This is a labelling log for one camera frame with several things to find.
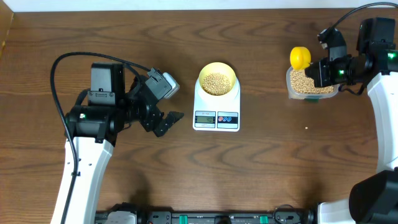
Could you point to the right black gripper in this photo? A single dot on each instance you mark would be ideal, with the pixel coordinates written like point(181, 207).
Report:
point(321, 78)

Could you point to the clear plastic container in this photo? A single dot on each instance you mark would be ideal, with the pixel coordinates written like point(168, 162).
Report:
point(303, 96)

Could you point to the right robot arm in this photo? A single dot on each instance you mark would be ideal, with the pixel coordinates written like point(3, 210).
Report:
point(373, 200)

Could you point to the white digital kitchen scale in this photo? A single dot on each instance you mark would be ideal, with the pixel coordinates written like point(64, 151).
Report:
point(217, 113)

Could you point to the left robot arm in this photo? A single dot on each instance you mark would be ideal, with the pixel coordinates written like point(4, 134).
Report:
point(100, 113)

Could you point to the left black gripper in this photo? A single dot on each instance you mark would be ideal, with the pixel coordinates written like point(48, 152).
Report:
point(155, 114)

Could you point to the soybeans in bowl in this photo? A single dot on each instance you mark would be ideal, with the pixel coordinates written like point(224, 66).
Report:
point(216, 84)

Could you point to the yellow bowl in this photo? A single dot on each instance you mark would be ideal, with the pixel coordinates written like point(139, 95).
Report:
point(218, 67)

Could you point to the yellow measuring scoop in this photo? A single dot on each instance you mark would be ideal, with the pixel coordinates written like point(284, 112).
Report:
point(300, 58)

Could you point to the soybeans pile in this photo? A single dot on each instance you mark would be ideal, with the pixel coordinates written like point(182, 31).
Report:
point(303, 84)

